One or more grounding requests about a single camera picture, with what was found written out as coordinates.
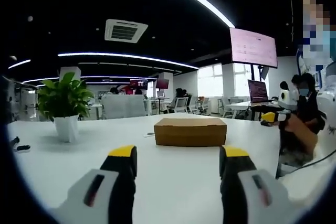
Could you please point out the bright window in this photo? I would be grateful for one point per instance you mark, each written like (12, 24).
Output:
(210, 81)

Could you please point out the white desk partition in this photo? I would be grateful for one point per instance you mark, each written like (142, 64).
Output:
(123, 107)

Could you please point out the person's right hand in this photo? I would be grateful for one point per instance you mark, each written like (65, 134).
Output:
(302, 133)

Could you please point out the small white round disc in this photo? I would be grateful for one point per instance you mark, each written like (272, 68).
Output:
(150, 134)

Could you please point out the red wall screen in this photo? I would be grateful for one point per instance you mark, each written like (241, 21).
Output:
(162, 83)
(139, 83)

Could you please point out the short ceiling light strip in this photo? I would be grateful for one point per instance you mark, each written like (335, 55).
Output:
(19, 64)

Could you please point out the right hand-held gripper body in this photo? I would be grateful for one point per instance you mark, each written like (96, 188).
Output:
(284, 99)

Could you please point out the large hanging display screen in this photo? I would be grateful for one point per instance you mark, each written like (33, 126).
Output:
(253, 48)

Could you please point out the green potted plant white pot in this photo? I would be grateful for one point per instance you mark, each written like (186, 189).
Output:
(65, 98)

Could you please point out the straight ceiling light strip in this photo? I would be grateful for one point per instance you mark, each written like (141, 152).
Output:
(126, 56)

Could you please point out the brown cardboard shoe box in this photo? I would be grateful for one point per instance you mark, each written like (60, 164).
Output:
(190, 132)

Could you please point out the black and white small device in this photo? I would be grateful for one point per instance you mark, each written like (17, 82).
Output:
(22, 148)

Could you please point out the white office desk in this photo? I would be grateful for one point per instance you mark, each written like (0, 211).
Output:
(237, 107)

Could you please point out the white mesh office chair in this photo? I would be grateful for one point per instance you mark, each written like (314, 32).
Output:
(202, 106)
(181, 104)

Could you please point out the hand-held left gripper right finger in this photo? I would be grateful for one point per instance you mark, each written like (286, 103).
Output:
(241, 190)

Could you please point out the laptop with lit screen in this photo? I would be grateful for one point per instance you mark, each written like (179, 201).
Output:
(258, 91)

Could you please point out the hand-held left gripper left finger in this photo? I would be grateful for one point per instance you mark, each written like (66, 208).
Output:
(110, 190)

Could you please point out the ceiling air conditioner vent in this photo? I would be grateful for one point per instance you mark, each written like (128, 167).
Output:
(125, 30)

